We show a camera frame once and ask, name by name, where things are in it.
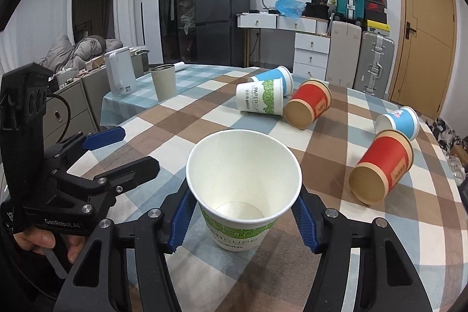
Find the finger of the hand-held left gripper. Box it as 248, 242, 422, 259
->
44, 127, 127, 174
56, 156, 161, 196

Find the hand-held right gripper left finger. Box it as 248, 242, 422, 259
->
55, 185, 200, 312

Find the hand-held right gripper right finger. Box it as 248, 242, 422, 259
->
290, 186, 436, 312

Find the white green paper cup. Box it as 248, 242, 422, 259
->
186, 129, 303, 253
236, 78, 285, 116

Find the red paper cup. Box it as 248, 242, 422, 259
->
284, 79, 332, 130
349, 130, 414, 206

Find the blue paper cup pink print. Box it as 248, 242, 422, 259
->
375, 106, 419, 141

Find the plain blue paper cup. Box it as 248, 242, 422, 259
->
249, 66, 294, 97

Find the person's left hand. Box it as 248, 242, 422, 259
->
13, 230, 88, 263

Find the grey drawer cabinet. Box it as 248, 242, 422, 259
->
47, 78, 101, 144

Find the white electric kettle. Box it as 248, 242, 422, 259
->
104, 46, 137, 96

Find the grey tumbler metal rim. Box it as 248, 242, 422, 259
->
150, 65, 177, 101

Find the grey bedding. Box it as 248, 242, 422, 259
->
44, 34, 121, 73

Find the checkered tablecloth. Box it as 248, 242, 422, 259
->
99, 63, 463, 312

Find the pile of clothes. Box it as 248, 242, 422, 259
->
431, 118, 468, 185

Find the white drawer cabinet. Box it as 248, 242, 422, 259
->
292, 32, 331, 79

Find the black refrigerator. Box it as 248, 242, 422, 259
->
195, 0, 252, 68

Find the white suitcase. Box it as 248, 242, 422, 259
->
326, 20, 363, 89

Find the silver suitcase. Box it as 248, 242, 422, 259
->
353, 30, 396, 100

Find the white desk with drawers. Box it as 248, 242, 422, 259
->
237, 13, 330, 34

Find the black yellow shoe box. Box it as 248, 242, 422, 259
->
364, 20, 390, 33

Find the blue plastic bag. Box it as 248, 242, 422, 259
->
275, 0, 306, 18

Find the black bag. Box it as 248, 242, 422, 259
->
304, 0, 331, 20

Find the black red shoe box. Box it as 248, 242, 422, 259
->
364, 0, 387, 21

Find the wooden door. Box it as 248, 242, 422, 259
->
388, 0, 457, 120

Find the black cable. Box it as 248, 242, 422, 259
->
47, 94, 71, 144

